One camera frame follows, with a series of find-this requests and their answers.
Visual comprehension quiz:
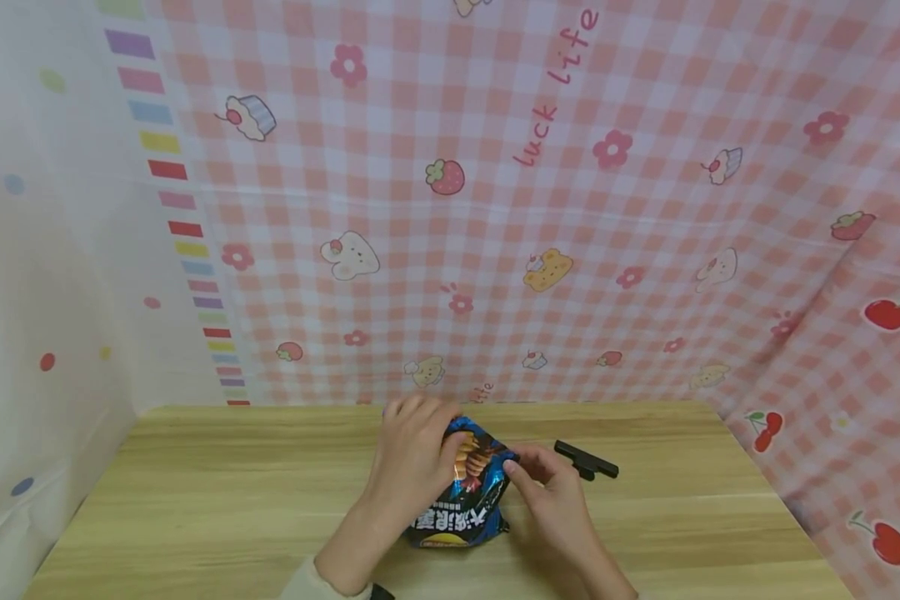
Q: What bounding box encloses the person's left hand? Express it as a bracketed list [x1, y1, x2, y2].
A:
[365, 395, 469, 536]

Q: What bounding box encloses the blue snack packet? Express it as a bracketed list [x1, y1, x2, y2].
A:
[406, 417, 521, 550]

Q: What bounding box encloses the person's right forearm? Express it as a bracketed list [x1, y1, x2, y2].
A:
[541, 540, 640, 600]

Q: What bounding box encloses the person's left forearm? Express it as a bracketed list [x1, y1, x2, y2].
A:
[279, 507, 413, 600]

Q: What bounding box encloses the black clip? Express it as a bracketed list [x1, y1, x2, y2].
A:
[552, 439, 621, 483]

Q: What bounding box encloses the person's right hand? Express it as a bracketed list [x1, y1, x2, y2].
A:
[502, 444, 603, 558]

